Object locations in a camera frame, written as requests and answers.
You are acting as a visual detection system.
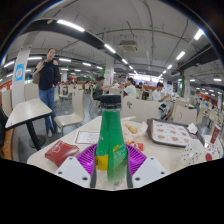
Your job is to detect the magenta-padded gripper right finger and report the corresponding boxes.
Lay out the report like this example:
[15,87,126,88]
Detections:
[124,143,169,190]

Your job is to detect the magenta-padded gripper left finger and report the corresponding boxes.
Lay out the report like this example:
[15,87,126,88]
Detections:
[54,143,98,190]

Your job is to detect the green plastic drink bottle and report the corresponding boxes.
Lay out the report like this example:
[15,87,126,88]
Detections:
[94,94,129,190]

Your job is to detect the small red carton box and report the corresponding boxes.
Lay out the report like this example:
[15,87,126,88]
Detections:
[44,139,81,168]

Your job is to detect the red sauce packet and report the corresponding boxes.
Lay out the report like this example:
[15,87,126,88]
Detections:
[128,141,145,152]

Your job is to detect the white printed card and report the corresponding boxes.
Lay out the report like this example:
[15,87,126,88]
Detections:
[73,129,101,145]

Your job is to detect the brown food tray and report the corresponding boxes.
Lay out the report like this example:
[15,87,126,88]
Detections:
[146,117,206,148]

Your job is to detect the food wrapper with fries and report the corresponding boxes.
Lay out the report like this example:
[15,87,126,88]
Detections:
[120,115,149,143]

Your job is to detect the white black-dotted mug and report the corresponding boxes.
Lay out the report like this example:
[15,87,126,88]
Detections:
[180,138,205,165]

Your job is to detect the crumpled white paper napkin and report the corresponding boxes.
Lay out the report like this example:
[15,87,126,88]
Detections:
[186,122,199,135]

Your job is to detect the red paper cup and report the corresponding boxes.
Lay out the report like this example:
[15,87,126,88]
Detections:
[209,123,223,145]

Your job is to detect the person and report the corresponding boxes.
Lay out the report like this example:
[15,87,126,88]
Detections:
[152,81,172,119]
[123,77,137,99]
[92,75,109,101]
[32,47,62,138]

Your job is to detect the beige neighbouring table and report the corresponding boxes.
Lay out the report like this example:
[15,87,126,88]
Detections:
[4,97,54,152]

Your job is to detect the ceiling air conditioner unit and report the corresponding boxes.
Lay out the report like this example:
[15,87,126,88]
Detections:
[119,40,139,53]

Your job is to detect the ceiling strip lights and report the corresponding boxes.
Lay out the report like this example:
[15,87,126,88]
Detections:
[3,18,223,83]

